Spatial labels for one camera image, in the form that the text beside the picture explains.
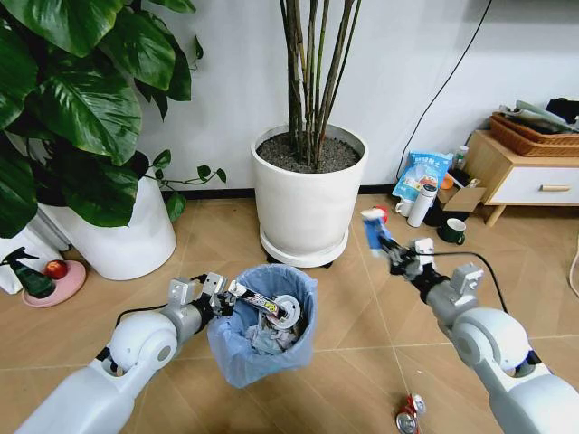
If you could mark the grey-green cloth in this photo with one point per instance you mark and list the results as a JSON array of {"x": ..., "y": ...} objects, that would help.
[{"x": 531, "y": 115}]

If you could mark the white thermos bottle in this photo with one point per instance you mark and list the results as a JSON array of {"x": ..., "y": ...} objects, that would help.
[{"x": 421, "y": 205}]

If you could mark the trash bin with blue bag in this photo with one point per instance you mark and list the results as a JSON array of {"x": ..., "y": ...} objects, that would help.
[{"x": 253, "y": 366}]

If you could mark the orange round object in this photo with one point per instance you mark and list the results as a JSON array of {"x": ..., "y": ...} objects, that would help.
[{"x": 447, "y": 182}]

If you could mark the white wheeled pot tray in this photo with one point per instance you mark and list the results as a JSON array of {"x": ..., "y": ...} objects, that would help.
[{"x": 298, "y": 258}]

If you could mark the dark green mug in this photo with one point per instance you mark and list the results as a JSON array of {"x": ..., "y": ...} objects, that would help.
[{"x": 452, "y": 231}]

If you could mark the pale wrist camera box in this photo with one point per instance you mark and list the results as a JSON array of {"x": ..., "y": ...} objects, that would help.
[
  {"x": 424, "y": 248},
  {"x": 214, "y": 284}
]

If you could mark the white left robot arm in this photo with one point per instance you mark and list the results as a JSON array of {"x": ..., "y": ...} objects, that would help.
[{"x": 90, "y": 389}]

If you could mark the brown wicker basket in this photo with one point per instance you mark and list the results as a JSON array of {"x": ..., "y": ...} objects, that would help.
[{"x": 529, "y": 142}]

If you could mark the black cloth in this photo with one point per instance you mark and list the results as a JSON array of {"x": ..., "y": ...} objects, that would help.
[{"x": 563, "y": 108}]

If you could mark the blue and white snack bag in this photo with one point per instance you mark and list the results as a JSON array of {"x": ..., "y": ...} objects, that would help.
[{"x": 420, "y": 174}]

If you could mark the open cardboard box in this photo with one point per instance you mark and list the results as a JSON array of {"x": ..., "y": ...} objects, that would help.
[{"x": 463, "y": 199}]

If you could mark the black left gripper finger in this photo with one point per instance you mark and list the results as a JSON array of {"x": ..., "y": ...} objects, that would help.
[
  {"x": 225, "y": 307},
  {"x": 237, "y": 289}
]

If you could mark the colourful snack wrapper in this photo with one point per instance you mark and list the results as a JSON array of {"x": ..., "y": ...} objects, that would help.
[{"x": 259, "y": 300}]

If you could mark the crushed red can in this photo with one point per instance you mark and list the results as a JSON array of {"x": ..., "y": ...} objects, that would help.
[{"x": 409, "y": 413}]

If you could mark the crumpled white paper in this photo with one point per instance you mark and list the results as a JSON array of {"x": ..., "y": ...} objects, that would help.
[{"x": 270, "y": 341}]

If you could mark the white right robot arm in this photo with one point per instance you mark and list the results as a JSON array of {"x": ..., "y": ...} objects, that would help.
[{"x": 493, "y": 343}]

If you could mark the white rounded plant pot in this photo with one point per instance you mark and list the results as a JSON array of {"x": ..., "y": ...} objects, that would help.
[{"x": 131, "y": 244}]

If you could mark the white mug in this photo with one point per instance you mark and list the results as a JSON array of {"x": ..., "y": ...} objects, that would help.
[{"x": 404, "y": 208}]

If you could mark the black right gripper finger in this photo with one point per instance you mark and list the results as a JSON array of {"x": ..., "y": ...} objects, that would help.
[
  {"x": 386, "y": 260},
  {"x": 394, "y": 244}
]

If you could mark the white cylindrical plant pot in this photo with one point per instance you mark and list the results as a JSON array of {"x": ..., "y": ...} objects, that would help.
[{"x": 307, "y": 208}]

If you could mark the tall thin-stemmed plant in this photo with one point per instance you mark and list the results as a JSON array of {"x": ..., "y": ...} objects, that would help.
[{"x": 312, "y": 81}]

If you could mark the pink plate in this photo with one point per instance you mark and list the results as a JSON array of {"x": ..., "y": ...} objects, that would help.
[{"x": 68, "y": 285}]

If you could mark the blue drink carton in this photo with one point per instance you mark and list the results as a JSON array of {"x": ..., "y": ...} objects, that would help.
[{"x": 373, "y": 228}]

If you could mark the dark green spray bottle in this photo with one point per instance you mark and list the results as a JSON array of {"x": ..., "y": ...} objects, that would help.
[{"x": 34, "y": 280}]

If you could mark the wooden cabinet with white drawer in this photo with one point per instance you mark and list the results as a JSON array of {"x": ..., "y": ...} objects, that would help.
[{"x": 520, "y": 181}]

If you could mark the red apple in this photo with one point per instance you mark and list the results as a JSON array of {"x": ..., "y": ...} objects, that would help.
[{"x": 56, "y": 270}]

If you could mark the large green leafy plant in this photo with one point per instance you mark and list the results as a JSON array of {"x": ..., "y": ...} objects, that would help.
[{"x": 86, "y": 104}]

